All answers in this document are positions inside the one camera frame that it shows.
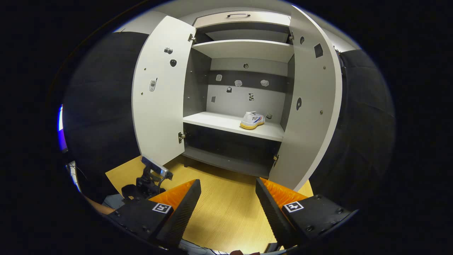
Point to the white shoe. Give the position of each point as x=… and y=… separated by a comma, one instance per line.
x=252, y=120

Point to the white cabinet shelf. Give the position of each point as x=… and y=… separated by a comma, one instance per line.
x=244, y=49
x=226, y=124

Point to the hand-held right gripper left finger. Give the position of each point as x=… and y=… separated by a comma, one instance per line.
x=182, y=214

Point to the white shoe cabinet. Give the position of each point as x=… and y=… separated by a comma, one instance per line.
x=244, y=101

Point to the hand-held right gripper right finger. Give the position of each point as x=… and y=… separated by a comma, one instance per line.
x=274, y=214

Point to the white shoe cabinet door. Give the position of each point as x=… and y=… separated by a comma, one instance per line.
x=308, y=134
x=159, y=117

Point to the white cabinet drawer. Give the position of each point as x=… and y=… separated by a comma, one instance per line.
x=212, y=20

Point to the light wooden floor panel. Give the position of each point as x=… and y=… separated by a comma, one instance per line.
x=226, y=212

